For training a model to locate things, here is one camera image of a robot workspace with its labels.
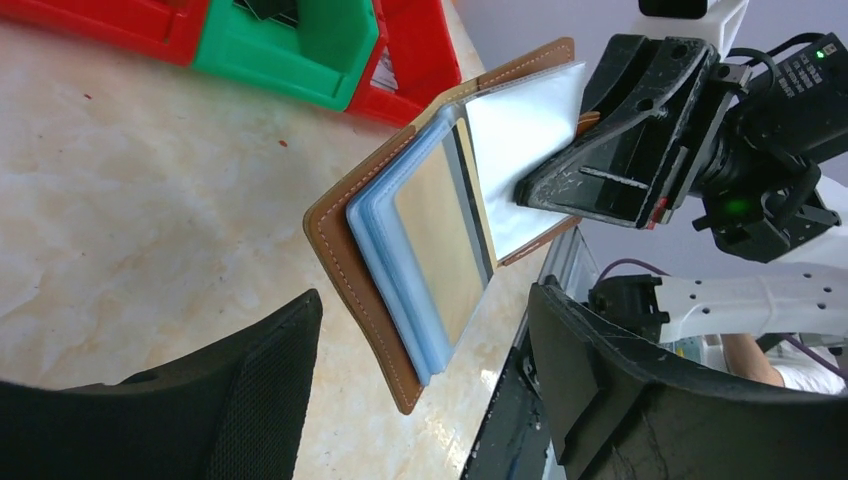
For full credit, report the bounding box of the person in white shirt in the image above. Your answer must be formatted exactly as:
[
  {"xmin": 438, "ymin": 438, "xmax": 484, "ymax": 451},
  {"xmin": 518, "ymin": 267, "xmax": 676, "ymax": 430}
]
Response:
[{"xmin": 716, "ymin": 334, "xmax": 847, "ymax": 396}]

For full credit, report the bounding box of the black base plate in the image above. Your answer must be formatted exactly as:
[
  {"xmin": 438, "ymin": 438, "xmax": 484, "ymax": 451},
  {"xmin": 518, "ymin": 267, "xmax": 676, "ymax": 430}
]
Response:
[{"xmin": 460, "ymin": 326, "xmax": 550, "ymax": 479}]

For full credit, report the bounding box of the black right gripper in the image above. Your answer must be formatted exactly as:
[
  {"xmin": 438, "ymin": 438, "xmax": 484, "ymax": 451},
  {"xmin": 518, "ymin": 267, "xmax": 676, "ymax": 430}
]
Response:
[{"xmin": 514, "ymin": 33, "xmax": 847, "ymax": 263}]

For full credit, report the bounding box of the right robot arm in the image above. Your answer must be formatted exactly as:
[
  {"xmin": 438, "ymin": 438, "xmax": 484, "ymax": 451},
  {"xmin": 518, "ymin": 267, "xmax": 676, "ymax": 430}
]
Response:
[{"xmin": 514, "ymin": 33, "xmax": 847, "ymax": 343}]

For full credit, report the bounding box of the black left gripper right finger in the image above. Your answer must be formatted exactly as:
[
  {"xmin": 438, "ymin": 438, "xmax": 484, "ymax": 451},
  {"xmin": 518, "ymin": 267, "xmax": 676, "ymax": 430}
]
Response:
[{"xmin": 527, "ymin": 283, "xmax": 847, "ymax": 479}]

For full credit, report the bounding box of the red bin with silver cards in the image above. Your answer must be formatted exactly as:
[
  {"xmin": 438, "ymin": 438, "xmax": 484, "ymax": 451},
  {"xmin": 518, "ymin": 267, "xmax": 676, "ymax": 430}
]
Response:
[{"xmin": 345, "ymin": 0, "xmax": 461, "ymax": 127}]

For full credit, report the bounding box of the green plastic bin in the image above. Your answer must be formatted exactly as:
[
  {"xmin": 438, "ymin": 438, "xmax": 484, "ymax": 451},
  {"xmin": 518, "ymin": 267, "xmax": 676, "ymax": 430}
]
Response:
[{"xmin": 192, "ymin": 1, "xmax": 378, "ymax": 111}]

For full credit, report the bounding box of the brown leather card holder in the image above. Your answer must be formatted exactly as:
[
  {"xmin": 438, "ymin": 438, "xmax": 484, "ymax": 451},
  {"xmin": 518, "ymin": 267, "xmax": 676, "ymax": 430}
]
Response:
[{"xmin": 304, "ymin": 37, "xmax": 599, "ymax": 414}]

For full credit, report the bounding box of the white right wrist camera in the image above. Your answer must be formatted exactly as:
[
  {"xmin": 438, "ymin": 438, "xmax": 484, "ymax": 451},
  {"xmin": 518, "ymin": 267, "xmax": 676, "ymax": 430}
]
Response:
[{"xmin": 630, "ymin": 0, "xmax": 749, "ymax": 59}]

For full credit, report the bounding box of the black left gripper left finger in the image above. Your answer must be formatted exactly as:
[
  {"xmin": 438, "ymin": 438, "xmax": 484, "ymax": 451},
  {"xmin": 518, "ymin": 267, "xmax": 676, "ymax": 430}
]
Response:
[{"xmin": 1, "ymin": 289, "xmax": 322, "ymax": 479}]

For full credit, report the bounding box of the aluminium front rail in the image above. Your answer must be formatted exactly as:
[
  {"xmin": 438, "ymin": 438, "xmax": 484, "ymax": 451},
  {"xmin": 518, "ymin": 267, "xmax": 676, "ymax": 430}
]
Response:
[{"xmin": 538, "ymin": 227, "xmax": 601, "ymax": 303}]

